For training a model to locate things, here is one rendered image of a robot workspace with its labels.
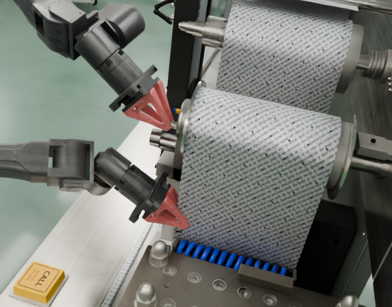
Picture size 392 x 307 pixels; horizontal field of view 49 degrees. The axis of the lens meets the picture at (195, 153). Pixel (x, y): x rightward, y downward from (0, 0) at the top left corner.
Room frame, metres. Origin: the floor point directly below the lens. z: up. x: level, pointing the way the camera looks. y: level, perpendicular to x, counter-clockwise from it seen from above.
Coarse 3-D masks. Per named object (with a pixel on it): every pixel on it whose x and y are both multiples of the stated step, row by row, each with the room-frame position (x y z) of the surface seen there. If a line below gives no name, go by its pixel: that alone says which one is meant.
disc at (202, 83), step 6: (198, 84) 0.66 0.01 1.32; (204, 84) 0.70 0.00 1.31; (198, 90) 0.65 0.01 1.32; (192, 96) 0.63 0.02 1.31; (192, 102) 0.62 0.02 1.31; (192, 108) 0.62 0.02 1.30; (186, 120) 0.60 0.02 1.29; (186, 126) 0.60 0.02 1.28; (186, 132) 0.60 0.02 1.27; (180, 150) 0.60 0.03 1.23; (180, 156) 0.61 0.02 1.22
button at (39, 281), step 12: (36, 264) 0.58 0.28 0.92; (24, 276) 0.55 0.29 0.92; (36, 276) 0.55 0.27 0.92; (48, 276) 0.56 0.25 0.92; (60, 276) 0.56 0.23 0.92; (24, 288) 0.52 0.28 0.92; (36, 288) 0.52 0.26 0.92; (48, 288) 0.53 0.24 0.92; (36, 300) 0.51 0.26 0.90; (48, 300) 0.52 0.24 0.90
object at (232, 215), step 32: (192, 192) 0.60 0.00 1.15; (224, 192) 0.59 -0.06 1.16; (256, 192) 0.58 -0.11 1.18; (288, 192) 0.57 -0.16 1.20; (192, 224) 0.60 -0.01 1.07; (224, 224) 0.59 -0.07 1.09; (256, 224) 0.58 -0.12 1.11; (288, 224) 0.57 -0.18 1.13; (256, 256) 0.58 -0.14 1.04; (288, 256) 0.57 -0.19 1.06
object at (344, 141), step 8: (344, 128) 0.62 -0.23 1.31; (344, 136) 0.60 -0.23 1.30; (344, 144) 0.59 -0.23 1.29; (344, 152) 0.58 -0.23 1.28; (336, 160) 0.57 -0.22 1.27; (344, 160) 0.57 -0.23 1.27; (336, 168) 0.57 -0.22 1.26; (336, 176) 0.57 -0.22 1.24; (328, 184) 0.58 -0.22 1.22; (336, 184) 0.57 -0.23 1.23
